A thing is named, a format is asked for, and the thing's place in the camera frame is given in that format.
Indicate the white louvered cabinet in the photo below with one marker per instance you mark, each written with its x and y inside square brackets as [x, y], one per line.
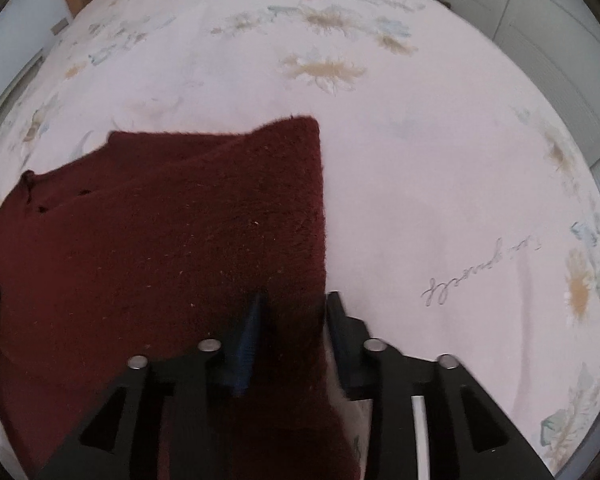
[7, 95]

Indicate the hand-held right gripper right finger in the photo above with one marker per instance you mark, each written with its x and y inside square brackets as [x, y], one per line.
[341, 332]

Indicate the dark red towel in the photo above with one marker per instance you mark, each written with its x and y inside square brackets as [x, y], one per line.
[170, 240]

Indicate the bed with floral sheet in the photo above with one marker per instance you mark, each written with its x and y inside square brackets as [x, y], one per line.
[420, 170]

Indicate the white panelled wardrobe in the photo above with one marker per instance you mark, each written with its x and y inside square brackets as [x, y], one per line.
[555, 40]

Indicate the wall socket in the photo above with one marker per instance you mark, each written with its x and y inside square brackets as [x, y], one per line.
[60, 25]

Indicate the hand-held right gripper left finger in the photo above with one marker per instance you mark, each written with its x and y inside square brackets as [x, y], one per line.
[246, 350]

